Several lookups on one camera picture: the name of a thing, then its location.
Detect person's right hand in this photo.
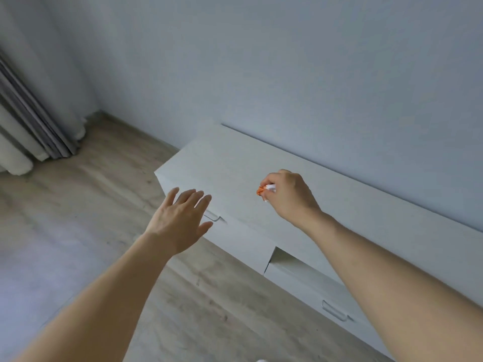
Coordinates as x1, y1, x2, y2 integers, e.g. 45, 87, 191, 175
259, 169, 325, 227

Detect person's left hand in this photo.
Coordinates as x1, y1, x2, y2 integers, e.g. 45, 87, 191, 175
144, 187, 214, 256

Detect person's left forearm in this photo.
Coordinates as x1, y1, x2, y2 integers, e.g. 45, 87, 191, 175
13, 231, 175, 362

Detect person's right forearm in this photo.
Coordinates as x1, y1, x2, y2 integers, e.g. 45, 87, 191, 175
304, 210, 483, 362

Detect white cabinet drawer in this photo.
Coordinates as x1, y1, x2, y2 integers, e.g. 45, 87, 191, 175
263, 256, 395, 361
155, 172, 277, 276

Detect white low cabinet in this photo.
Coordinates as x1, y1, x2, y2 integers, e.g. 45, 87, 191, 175
154, 123, 483, 362

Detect grey curtain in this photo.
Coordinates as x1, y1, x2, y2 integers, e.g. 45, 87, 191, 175
0, 45, 81, 161

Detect white sheer curtain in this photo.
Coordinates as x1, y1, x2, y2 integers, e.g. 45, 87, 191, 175
0, 0, 99, 176

